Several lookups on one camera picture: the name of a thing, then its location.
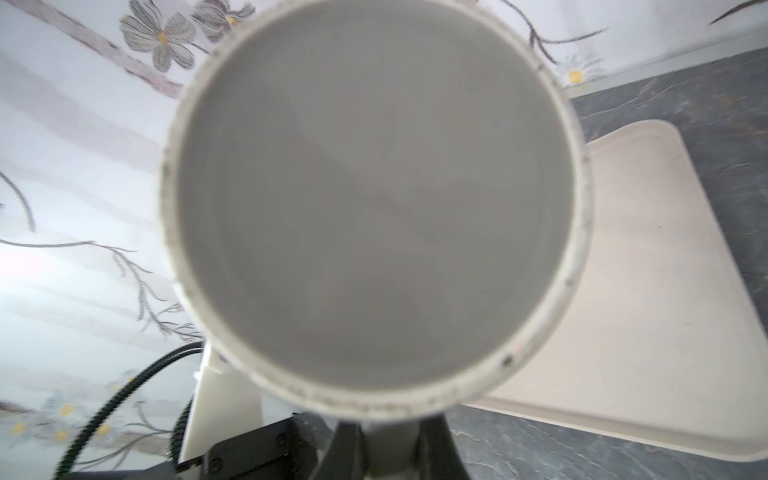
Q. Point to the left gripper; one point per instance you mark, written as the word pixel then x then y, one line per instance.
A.
pixel 287 449

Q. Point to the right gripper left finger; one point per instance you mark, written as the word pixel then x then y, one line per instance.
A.
pixel 345 457

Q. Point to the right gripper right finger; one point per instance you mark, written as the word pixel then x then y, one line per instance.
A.
pixel 438 458

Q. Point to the beige plastic tray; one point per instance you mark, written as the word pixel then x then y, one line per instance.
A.
pixel 662 344

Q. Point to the tall grey mug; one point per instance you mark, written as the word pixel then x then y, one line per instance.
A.
pixel 376 210

